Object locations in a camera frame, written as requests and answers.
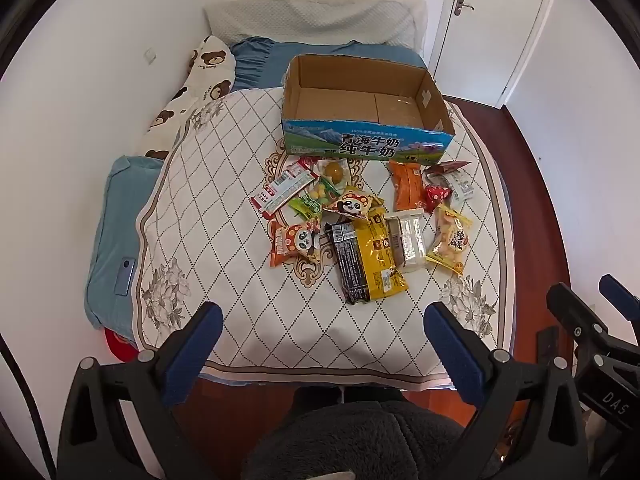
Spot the orange panda snack packet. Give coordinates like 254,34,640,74
270,217,323,268

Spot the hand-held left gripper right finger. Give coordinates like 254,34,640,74
423,301,588,480

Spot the person's dark fleece clothing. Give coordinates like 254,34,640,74
240,387,506,480

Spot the red cloth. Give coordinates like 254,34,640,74
102,329,140,362

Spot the white diamond quilted blanket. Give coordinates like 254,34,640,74
135,87,516,392

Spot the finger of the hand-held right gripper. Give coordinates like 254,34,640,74
599,274,640,322
546,283,610,357

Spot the yellow panda snack packet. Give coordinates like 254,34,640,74
327,186,386,223

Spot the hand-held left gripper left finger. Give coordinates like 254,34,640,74
57,301,224,480

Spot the clear braised egg packet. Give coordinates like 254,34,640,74
312,157,351,196

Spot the bear print pillow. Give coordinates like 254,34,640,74
145,35,237,161

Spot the grey white snack packet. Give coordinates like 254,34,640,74
424,160,475,204

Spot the clear white snack packet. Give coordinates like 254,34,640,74
385,210,427,273

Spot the yellow rice cracker packet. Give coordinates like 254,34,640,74
425,203,474,278

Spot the light blue pillow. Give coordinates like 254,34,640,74
84,155,166,332

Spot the blue ruffled pillow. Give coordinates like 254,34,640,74
230,36,427,93

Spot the small red snack packet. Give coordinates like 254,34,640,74
424,184,453,211

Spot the green candy packet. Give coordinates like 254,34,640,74
290,185,346,221

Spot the blue smartphone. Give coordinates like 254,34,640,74
114,256,138,297

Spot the cardboard box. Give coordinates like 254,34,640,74
280,55,456,162

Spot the white door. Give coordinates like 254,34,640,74
430,0,557,109

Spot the black and yellow snack packet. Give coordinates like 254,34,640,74
324,207,410,306

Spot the long red white packet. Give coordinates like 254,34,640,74
251,156,321,218

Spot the plain orange snack packet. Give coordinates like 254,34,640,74
388,160,428,213

